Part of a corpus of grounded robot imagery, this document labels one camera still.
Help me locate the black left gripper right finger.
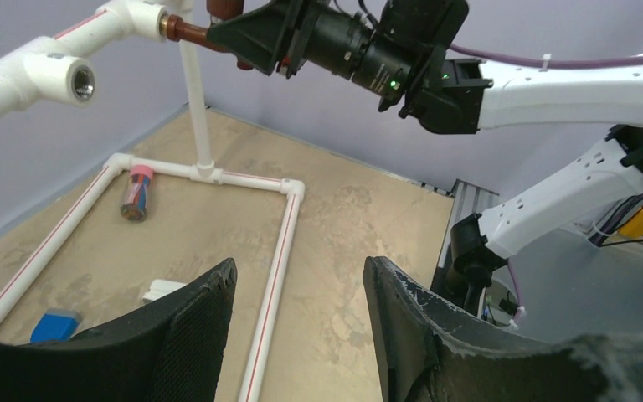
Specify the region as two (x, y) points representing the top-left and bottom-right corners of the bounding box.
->
(363, 256), (643, 401)

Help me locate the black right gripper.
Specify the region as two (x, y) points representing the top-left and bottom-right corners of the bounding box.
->
(207, 1), (327, 76)

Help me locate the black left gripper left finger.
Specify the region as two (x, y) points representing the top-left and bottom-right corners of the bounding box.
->
(0, 258), (238, 401)

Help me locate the brown water faucet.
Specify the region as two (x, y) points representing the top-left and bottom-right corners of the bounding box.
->
(159, 0), (244, 54)

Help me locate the white PVC pipe frame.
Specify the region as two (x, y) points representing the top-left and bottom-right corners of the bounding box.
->
(0, 1), (305, 401)

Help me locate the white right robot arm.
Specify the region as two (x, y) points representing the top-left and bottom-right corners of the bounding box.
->
(207, 1), (643, 313)

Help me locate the white stapler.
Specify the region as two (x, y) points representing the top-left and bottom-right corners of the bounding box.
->
(141, 279), (186, 304)

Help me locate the blue cube block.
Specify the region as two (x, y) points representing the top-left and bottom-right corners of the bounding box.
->
(29, 308), (82, 343)

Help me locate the pink capped colourful can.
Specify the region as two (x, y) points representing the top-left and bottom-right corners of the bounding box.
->
(120, 164), (154, 222)

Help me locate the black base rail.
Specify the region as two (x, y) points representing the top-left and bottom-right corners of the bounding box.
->
(430, 178), (527, 328)

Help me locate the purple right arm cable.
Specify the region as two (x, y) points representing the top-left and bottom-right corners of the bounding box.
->
(449, 43), (643, 70)

